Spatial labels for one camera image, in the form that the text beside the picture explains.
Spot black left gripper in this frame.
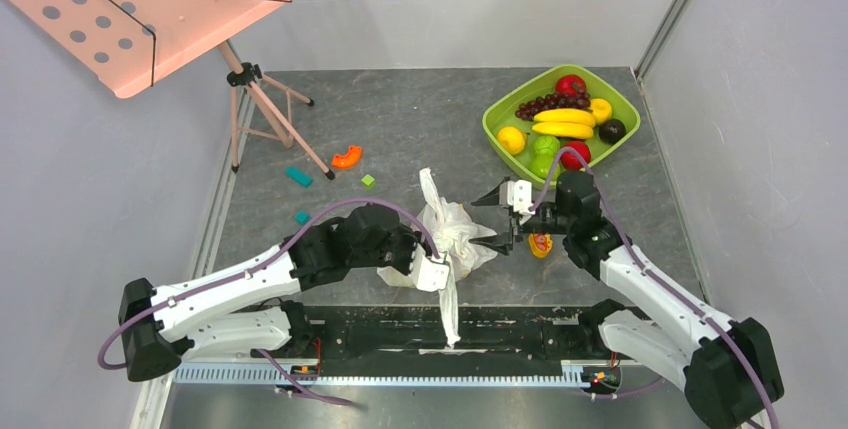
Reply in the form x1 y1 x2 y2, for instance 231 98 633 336
351 224 434 276

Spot white plastic bag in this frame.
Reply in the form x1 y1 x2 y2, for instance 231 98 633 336
418 168 497 348

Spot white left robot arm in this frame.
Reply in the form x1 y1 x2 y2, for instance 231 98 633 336
98 198 443 382

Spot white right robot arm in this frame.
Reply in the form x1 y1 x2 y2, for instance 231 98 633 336
474 172 785 428

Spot green fake apple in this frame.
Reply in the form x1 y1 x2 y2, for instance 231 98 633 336
528 153 562 182

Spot yellow fake lemon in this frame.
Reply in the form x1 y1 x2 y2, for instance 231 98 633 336
496 126 528 156

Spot green fake lime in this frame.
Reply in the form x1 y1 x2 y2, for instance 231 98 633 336
532 135 561 156

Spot red fake pomegranate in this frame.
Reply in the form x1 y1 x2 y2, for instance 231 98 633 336
560 140 592 171

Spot purple fake grapes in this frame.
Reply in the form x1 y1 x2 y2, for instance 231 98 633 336
514 92 590 121

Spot lower fake banana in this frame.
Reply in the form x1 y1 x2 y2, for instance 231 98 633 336
531 122 594 140

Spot fake banana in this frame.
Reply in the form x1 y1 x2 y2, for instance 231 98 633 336
533 108 595 127
531 122 594 140

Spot upper fake banana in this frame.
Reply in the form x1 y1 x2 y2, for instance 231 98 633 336
533 108 595 127

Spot dark fake plum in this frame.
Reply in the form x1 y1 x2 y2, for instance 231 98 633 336
598 118 628 145

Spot small yellow fake fruit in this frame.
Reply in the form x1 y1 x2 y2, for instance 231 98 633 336
589 98 613 126

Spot red fake apple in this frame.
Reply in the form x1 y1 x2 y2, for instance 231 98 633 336
555 74 587 97

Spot yellow orange toy piece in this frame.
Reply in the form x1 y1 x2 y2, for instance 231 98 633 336
527 234 553 259

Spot small teal cube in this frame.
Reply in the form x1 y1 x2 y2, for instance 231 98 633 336
295 211 311 225

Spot orange curved toy block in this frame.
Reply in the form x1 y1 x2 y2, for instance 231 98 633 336
332 145 363 169

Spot teal rectangular block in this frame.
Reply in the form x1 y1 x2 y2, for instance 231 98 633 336
285 166 314 188

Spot pink music stand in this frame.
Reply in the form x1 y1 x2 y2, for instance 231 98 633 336
5 0 305 146

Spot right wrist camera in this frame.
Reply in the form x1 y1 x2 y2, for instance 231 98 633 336
498 179 535 217

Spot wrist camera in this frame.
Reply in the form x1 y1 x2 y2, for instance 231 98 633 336
498 179 535 217
409 246 450 292

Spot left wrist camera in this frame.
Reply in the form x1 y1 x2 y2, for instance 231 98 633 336
409 246 450 292

